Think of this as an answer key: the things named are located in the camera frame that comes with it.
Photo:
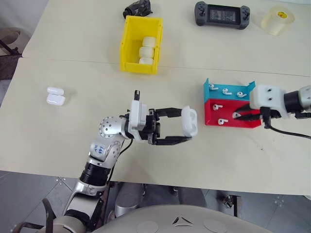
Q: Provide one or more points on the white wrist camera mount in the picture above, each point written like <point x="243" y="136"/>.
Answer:
<point x="264" y="97"/>
<point x="138" y="116"/>

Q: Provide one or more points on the crumpled black bag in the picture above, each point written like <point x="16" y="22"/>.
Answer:
<point x="138" y="8"/>

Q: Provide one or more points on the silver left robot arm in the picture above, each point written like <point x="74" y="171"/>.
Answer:
<point x="107" y="126"/>

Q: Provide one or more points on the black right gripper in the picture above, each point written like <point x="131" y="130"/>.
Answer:
<point x="266" y="115"/>

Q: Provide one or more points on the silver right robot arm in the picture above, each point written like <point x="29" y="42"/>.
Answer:
<point x="303" y="97"/>

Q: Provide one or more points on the blue earbud tray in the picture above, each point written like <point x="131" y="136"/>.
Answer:
<point x="232" y="88"/>

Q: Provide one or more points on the beige robot torso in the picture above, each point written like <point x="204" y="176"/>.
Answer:
<point x="218" y="218"/>

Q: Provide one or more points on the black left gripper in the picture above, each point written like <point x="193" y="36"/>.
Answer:
<point x="152" y="128"/>

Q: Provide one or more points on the closed white earbud case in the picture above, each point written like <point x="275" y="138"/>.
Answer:
<point x="55" y="99"/>
<point x="145" y="61"/>
<point x="149" y="41"/>
<point x="55" y="91"/>
<point x="146" y="51"/>

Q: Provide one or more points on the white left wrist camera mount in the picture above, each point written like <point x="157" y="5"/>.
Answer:
<point x="138" y="116"/>

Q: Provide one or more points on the yellow plastic bin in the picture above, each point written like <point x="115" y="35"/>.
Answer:
<point x="131" y="43"/>

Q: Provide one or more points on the clear tape roll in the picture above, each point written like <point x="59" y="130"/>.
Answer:
<point x="278" y="20"/>

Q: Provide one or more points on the chair with dark frame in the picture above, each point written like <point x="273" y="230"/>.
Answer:
<point x="11" y="36"/>

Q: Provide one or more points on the white earbud case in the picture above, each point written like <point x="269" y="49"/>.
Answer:
<point x="55" y="99"/>
<point x="146" y="51"/>
<point x="55" y="91"/>
<point x="149" y="41"/>
<point x="145" y="61"/>
<point x="192" y="121"/>

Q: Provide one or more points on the white earbud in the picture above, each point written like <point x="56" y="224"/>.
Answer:
<point x="221" y="121"/>
<point x="215" y="106"/>
<point x="240" y="94"/>
<point x="235" y="114"/>
<point x="226" y="91"/>
<point x="212" y="87"/>

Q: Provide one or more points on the metal table bracket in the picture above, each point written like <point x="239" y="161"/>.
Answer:
<point x="230" y="201"/>

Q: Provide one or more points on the grey rounded metal shape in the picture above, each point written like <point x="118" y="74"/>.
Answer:
<point x="126" y="204"/>

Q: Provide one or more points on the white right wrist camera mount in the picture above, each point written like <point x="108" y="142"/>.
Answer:
<point x="264" y="97"/>

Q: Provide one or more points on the red earbud tray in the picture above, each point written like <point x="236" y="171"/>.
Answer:
<point x="229" y="108"/>

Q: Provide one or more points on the dark grey handheld game controller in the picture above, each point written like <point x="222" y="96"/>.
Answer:
<point x="222" y="15"/>

